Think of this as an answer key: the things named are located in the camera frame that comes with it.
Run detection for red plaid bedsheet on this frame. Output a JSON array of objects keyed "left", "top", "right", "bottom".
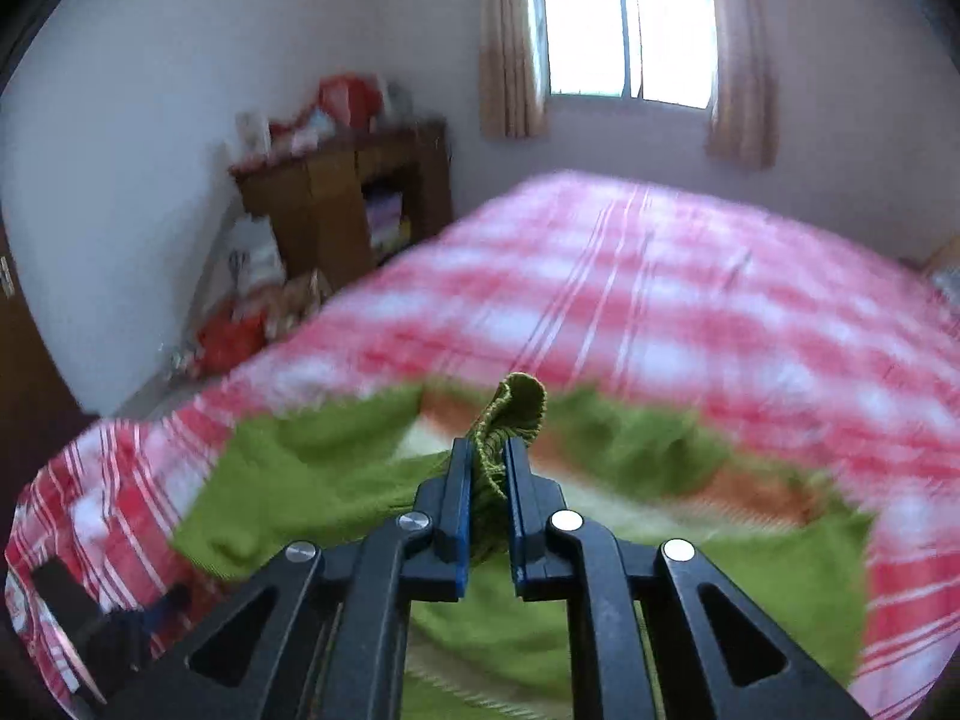
[{"left": 4, "top": 169, "right": 960, "bottom": 717}]

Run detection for red gift bag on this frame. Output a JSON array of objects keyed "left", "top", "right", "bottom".
[{"left": 315, "top": 75, "right": 380, "bottom": 132}]

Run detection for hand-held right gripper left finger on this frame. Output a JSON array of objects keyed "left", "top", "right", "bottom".
[{"left": 97, "top": 439, "right": 474, "bottom": 720}]

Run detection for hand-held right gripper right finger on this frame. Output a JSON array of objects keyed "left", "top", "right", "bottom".
[{"left": 504, "top": 437, "right": 871, "bottom": 720}]

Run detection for wooden desk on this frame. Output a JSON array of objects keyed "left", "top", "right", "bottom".
[{"left": 229, "top": 116, "right": 455, "bottom": 278}]

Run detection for cream wooden headboard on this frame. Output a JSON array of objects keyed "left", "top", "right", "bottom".
[{"left": 926, "top": 234, "right": 960, "bottom": 275}]

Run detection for beige curtain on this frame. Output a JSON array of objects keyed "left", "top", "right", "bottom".
[
  {"left": 480, "top": 0, "right": 548, "bottom": 140},
  {"left": 705, "top": 0, "right": 781, "bottom": 170}
]

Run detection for white plastic bag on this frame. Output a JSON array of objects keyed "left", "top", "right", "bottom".
[{"left": 379, "top": 79, "right": 413, "bottom": 121}]

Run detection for window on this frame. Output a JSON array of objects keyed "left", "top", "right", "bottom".
[{"left": 529, "top": 0, "right": 713, "bottom": 110}]

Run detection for brown wooden wardrobe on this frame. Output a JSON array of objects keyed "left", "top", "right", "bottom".
[{"left": 0, "top": 225, "right": 98, "bottom": 466}]

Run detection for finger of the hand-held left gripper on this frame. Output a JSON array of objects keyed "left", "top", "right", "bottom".
[{"left": 142, "top": 585, "right": 193, "bottom": 632}]

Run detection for large white bag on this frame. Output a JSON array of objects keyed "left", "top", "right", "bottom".
[{"left": 202, "top": 217, "right": 286, "bottom": 308}]

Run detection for green knitted sweater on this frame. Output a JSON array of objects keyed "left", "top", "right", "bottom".
[{"left": 171, "top": 371, "right": 875, "bottom": 720}]

